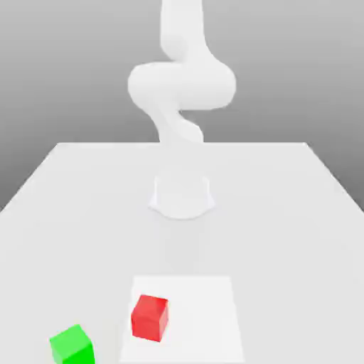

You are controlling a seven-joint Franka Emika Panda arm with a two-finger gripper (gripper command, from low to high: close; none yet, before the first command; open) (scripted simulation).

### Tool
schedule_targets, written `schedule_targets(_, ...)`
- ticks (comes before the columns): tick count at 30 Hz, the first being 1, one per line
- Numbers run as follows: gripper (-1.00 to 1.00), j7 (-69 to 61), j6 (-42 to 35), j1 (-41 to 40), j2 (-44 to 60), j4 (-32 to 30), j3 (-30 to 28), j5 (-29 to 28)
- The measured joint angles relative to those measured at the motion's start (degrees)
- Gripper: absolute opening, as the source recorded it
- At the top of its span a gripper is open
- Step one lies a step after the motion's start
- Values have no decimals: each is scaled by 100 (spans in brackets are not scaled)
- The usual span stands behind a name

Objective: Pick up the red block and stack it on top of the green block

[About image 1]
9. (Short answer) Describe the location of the small green cube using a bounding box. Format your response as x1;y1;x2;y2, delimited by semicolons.
48;323;95;364

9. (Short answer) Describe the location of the small red cube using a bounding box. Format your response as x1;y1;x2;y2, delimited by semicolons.
130;294;170;343

